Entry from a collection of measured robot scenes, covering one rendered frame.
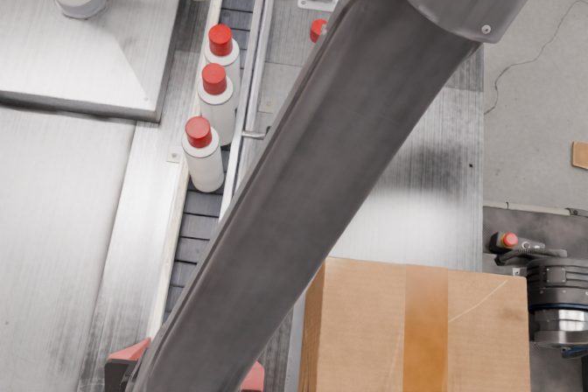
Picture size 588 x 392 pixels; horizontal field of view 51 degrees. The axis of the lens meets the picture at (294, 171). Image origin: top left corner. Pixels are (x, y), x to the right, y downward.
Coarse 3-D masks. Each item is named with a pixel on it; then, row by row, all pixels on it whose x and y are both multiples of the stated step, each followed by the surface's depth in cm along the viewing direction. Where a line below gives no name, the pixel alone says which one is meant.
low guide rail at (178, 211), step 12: (216, 0) 106; (216, 12) 105; (204, 60) 102; (192, 108) 99; (180, 180) 94; (180, 192) 94; (180, 204) 93; (180, 216) 93; (168, 240) 91; (168, 252) 91; (168, 264) 90; (168, 276) 90; (168, 288) 91; (156, 300) 88; (156, 312) 88; (156, 324) 87
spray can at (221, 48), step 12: (216, 24) 85; (216, 36) 84; (228, 36) 84; (204, 48) 88; (216, 48) 85; (228, 48) 86; (216, 60) 87; (228, 60) 88; (228, 72) 90; (240, 84) 98
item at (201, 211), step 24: (240, 0) 110; (264, 0) 111; (240, 24) 109; (240, 48) 107; (240, 72) 105; (240, 144) 101; (192, 192) 98; (216, 192) 98; (192, 216) 96; (216, 216) 97; (192, 240) 95; (192, 264) 94; (168, 312) 91
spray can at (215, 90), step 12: (204, 72) 82; (216, 72) 82; (204, 84) 83; (216, 84) 82; (228, 84) 86; (204, 96) 85; (216, 96) 85; (228, 96) 86; (204, 108) 88; (216, 108) 87; (228, 108) 89; (216, 120) 91; (228, 120) 92; (228, 132) 96
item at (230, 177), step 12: (252, 24) 99; (252, 36) 99; (252, 48) 98; (252, 60) 97; (240, 96) 95; (240, 108) 94; (240, 120) 93; (240, 132) 93; (228, 168) 91; (228, 180) 90; (228, 192) 89; (228, 204) 89
